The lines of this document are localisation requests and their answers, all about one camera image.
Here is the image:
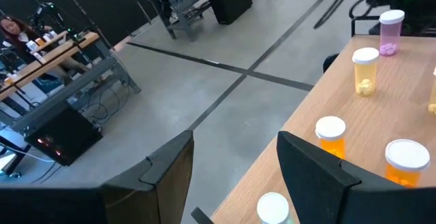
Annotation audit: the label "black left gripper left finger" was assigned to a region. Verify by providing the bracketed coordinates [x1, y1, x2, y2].
[101, 130, 194, 224]

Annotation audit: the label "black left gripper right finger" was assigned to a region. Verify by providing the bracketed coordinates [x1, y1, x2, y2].
[276, 131, 408, 224]

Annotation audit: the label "orange medicine bottle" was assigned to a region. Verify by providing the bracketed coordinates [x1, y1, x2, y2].
[384, 138, 432, 189]
[314, 115, 347, 160]

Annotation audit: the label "teal medicine bottle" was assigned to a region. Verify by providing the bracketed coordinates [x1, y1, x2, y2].
[255, 191, 291, 224]

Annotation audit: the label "yellow medicine bottle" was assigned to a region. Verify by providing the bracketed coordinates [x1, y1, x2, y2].
[427, 65, 436, 116]
[352, 47, 380, 98]

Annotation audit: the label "pink medicine bottle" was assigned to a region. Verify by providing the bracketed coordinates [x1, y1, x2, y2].
[378, 9, 406, 57]

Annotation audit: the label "black computer tower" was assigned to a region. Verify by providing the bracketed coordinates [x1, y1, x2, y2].
[24, 101, 104, 167]

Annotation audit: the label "black curved clamp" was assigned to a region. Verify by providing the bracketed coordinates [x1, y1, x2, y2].
[322, 52, 341, 74]

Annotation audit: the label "black floor tape line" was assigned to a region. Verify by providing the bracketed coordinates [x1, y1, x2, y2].
[126, 39, 315, 93]
[186, 0, 345, 132]

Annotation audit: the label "grey metal desk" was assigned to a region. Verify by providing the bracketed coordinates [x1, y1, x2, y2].
[142, 0, 214, 43]

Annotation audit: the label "black partition panels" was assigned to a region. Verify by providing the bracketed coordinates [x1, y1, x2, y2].
[0, 0, 153, 48]

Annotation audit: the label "person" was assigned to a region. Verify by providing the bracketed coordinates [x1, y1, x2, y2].
[0, 14, 40, 65]

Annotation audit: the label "wooden desk grey frame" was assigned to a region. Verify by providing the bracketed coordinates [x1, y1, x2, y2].
[0, 29, 142, 179]

